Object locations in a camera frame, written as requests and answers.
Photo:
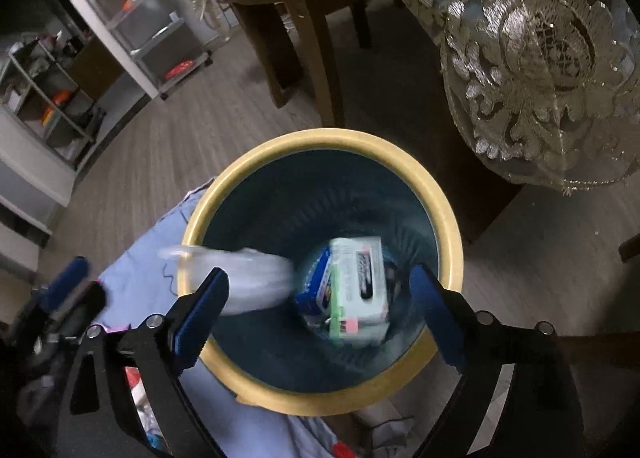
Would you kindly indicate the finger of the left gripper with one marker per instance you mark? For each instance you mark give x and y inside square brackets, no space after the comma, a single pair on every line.
[82,313]
[64,284]

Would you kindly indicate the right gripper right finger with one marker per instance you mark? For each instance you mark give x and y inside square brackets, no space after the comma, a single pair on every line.
[476,345]

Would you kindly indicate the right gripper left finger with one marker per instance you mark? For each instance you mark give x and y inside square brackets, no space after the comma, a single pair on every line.
[164,346]

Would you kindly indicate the clear plastic wrapper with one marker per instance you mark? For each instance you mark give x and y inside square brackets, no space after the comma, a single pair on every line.
[257,281]

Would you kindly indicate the yellow rimmed teal trash bin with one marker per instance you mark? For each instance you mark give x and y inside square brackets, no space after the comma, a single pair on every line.
[318,232]

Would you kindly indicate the light blue cartoon blanket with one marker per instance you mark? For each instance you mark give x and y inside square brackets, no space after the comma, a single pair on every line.
[141,283]

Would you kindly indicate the white green medicine box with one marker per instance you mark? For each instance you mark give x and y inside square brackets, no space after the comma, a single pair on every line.
[359,298]

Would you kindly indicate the blue white small package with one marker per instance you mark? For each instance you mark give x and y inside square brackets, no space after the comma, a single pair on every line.
[313,298]

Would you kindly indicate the metal kitchen shelf rack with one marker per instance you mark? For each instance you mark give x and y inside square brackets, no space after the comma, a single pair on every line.
[41,95]

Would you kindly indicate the grey rolling storage cart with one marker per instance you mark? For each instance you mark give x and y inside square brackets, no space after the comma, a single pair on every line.
[157,38]

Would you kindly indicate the lace embroidered teal tablecloth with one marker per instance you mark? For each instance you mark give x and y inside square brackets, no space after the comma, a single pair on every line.
[544,92]

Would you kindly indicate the brown wooden chair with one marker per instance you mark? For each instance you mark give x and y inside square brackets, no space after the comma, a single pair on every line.
[292,38]

